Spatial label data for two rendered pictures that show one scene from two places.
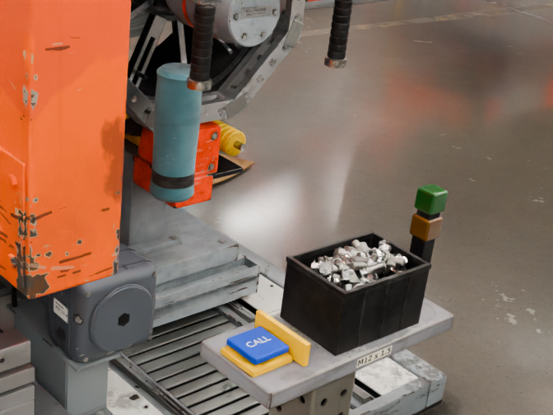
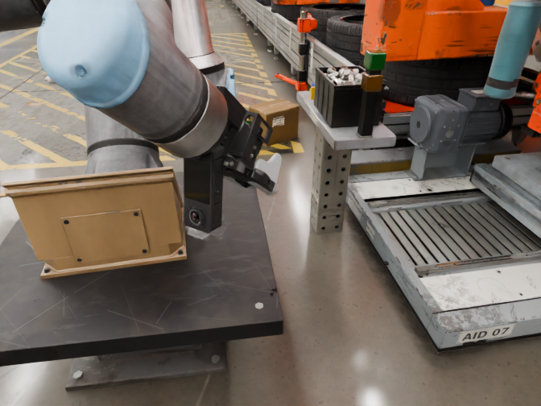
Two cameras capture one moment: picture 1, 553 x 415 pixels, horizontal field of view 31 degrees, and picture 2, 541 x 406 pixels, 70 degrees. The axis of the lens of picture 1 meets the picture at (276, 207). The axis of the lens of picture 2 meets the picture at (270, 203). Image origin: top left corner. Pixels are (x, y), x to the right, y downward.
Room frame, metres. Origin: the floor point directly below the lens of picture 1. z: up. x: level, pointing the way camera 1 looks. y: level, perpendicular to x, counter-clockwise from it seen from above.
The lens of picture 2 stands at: (1.91, -1.18, 0.85)
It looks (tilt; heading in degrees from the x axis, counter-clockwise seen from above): 33 degrees down; 125
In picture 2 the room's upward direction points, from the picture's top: straight up
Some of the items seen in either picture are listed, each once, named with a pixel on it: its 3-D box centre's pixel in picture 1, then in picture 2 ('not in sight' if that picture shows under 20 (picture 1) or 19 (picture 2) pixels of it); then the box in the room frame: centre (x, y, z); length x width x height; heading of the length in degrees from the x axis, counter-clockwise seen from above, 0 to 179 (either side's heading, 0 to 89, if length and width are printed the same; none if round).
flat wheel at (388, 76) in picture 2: not in sight; (436, 65); (1.47, 0.91, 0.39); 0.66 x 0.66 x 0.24
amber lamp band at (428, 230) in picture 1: (425, 225); (371, 81); (1.57, -0.26, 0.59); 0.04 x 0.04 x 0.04; 44
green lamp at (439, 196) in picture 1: (430, 199); (374, 60); (1.57, -0.26, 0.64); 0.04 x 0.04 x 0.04; 44
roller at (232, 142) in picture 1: (202, 125); not in sight; (2.13, 0.19, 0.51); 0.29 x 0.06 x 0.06; 44
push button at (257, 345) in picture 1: (257, 347); not in sight; (1.32, 0.00, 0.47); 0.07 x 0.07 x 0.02; 44
